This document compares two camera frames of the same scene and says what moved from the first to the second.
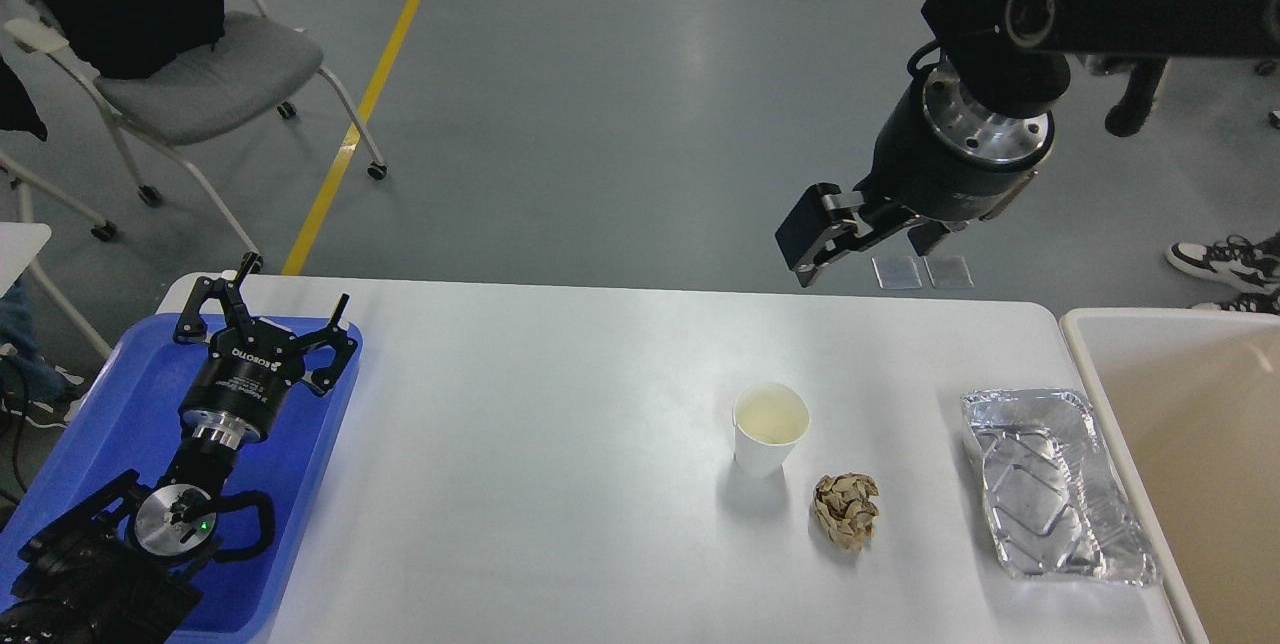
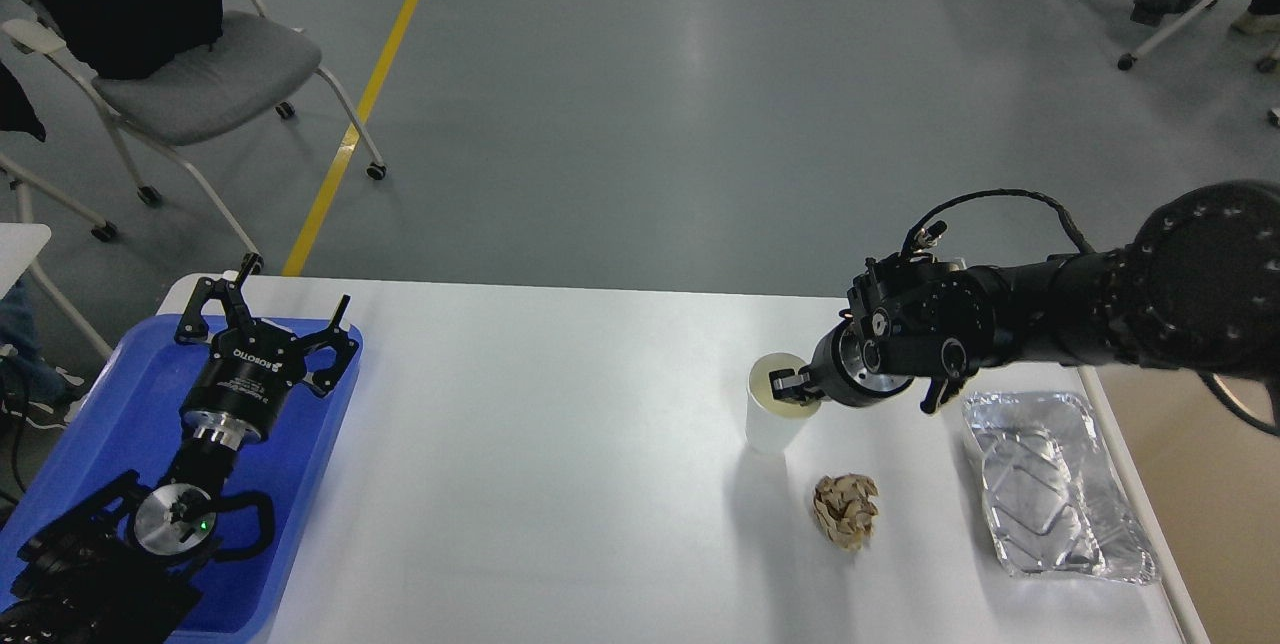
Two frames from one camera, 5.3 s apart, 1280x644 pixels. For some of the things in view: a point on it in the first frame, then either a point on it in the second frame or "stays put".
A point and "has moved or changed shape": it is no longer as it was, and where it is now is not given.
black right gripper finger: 825,224 → 786,384
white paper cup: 768,421 has moved or changed shape
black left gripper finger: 190,327 stays put
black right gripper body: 944,157 → 846,369
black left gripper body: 235,395 stays put
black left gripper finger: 333,335 stays put
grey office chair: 255,66 stays put
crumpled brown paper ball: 846,508 stays put
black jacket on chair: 127,1 stays put
